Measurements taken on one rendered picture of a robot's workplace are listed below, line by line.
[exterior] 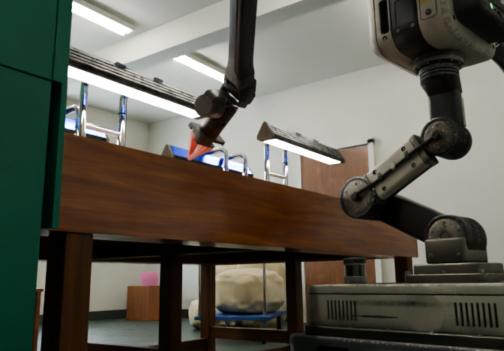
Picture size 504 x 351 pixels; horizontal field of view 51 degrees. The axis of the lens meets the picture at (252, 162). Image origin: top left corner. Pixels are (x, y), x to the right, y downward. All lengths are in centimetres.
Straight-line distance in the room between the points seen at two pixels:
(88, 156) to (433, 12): 96
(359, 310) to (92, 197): 75
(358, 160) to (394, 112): 69
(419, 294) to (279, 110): 593
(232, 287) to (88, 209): 356
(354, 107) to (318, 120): 50
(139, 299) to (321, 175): 292
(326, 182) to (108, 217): 554
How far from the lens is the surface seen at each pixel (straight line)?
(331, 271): 642
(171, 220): 120
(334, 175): 649
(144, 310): 736
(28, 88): 99
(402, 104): 638
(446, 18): 151
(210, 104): 135
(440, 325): 134
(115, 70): 158
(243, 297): 453
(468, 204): 595
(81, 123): 169
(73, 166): 105
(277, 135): 212
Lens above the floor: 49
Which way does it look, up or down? 13 degrees up
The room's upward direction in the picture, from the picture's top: 1 degrees counter-clockwise
